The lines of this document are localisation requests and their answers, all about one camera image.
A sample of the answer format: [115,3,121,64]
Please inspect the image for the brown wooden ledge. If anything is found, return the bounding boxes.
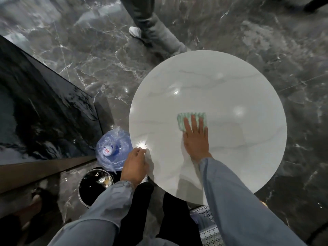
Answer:
[0,156,97,194]

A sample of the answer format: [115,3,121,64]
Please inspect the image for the large blue water bottle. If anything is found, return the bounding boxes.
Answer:
[95,127,133,172]

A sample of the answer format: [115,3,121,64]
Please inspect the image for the person's left hand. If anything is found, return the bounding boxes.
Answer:
[120,148,150,188]

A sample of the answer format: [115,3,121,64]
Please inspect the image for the green striped cleaning cloth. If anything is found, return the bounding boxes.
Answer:
[177,112,207,132]

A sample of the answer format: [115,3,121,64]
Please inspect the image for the person's black trousers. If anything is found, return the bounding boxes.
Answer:
[120,182,203,246]

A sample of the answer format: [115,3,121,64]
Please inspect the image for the white dotted floor mat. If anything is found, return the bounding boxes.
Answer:
[190,205,224,246]

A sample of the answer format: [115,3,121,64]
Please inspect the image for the glossy black marble counter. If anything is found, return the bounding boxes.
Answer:
[0,34,103,165]

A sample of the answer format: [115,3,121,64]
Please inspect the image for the person's left forearm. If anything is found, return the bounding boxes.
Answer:
[48,180,135,246]

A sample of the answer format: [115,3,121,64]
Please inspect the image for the person's right forearm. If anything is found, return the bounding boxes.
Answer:
[199,157,306,246]

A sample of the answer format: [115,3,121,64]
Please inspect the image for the crumpled white waste paper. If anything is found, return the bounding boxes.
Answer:
[97,175,113,189]

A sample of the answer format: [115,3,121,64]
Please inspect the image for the black round trash bin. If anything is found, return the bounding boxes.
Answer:
[78,167,121,208]

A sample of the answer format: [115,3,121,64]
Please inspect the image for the person's right hand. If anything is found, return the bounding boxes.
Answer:
[183,115,213,163]

